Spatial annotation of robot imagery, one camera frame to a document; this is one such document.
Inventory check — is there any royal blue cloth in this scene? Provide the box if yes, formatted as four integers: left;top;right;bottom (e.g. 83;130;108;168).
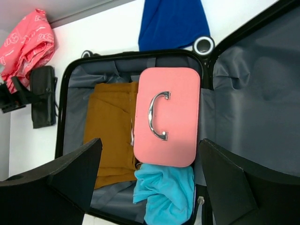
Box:
138;0;210;51

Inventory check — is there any brown cloth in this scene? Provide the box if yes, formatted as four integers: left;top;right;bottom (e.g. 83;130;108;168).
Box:
83;82;141;189

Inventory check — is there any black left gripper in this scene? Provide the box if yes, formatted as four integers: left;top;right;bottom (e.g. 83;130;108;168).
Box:
0;76;32;113

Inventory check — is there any blue suitcase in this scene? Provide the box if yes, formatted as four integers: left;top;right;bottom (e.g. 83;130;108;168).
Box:
54;0;300;225

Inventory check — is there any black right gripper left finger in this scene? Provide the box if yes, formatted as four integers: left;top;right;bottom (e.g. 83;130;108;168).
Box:
0;139;102;225

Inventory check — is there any black pouch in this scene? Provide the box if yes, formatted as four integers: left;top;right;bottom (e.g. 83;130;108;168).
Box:
30;66;57;129

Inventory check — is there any pink box with metal handle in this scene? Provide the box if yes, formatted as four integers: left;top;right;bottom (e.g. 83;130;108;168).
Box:
134;67;201;167

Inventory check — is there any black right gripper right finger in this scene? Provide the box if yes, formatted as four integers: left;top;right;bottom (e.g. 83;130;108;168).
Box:
199;139;300;225

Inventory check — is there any coral pink patterned cloth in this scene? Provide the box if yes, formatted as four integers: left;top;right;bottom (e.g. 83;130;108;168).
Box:
0;9;55;93

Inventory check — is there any light blue cloth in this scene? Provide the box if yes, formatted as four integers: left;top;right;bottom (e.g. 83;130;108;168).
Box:
133;164;195;225

